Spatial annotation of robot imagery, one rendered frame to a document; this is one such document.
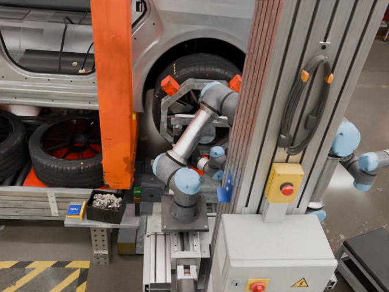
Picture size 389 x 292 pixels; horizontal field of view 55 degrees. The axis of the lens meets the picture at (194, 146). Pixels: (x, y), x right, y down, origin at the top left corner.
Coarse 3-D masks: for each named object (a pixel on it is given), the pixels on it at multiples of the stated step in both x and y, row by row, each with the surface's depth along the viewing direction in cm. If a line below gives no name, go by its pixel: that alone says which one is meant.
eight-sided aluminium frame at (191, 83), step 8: (192, 80) 223; (200, 80) 224; (208, 80) 225; (216, 80) 226; (184, 88) 222; (192, 88) 222; (200, 88) 222; (168, 96) 230; (176, 96) 225; (168, 104) 228; (160, 128) 239; (168, 136) 243; (216, 144) 254; (224, 144) 249; (200, 152) 253; (208, 152) 254
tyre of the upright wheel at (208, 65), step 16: (176, 64) 237; (192, 64) 229; (208, 64) 229; (224, 64) 234; (160, 80) 240; (176, 80) 228; (224, 80) 229; (160, 96) 234; (160, 112) 242; (208, 144) 260
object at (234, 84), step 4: (236, 76) 224; (240, 76) 225; (232, 80) 226; (236, 80) 222; (240, 80) 220; (232, 84) 223; (236, 84) 221; (232, 88) 223; (236, 88) 223; (236, 92) 225
